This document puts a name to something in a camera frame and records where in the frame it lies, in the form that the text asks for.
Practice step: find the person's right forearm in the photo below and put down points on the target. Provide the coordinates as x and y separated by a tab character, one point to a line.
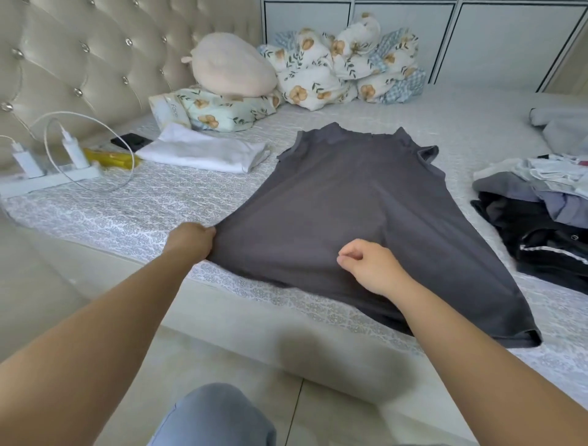
496	368

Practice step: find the white garment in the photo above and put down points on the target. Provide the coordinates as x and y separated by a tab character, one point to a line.
202	150

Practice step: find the white wardrobe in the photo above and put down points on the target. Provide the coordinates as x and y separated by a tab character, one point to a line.
496	41

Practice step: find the yellow packet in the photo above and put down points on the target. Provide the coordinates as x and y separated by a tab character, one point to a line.
108	158

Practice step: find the floral bunched quilt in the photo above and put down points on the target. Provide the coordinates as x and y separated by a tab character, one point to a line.
404	69

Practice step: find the person's left forearm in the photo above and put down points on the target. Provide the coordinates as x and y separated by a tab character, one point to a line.
83	349

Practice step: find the beige tufted headboard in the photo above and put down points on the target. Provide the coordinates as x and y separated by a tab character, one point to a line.
92	64

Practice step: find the person's left hand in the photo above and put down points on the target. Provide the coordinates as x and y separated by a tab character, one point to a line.
190	242

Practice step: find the floral pillow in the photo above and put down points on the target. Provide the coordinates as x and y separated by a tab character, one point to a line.
225	110

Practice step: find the black phone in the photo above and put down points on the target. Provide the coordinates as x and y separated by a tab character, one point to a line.
131	142

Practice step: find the pink plush pillow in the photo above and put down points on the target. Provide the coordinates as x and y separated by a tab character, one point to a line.
230	66

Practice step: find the light blue hooded jacket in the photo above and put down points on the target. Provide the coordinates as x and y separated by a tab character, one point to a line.
562	129

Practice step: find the bed with grey patterned sheet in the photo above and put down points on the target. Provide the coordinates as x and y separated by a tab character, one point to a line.
459	119

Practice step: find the white power strip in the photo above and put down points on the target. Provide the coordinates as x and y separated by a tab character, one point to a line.
46	180

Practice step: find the white printed t-shirt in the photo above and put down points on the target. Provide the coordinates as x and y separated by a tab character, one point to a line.
551	170

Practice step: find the person's right hand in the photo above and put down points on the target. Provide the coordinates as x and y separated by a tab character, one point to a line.
372	266

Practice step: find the white packet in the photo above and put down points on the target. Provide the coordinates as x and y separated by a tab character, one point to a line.
168	110

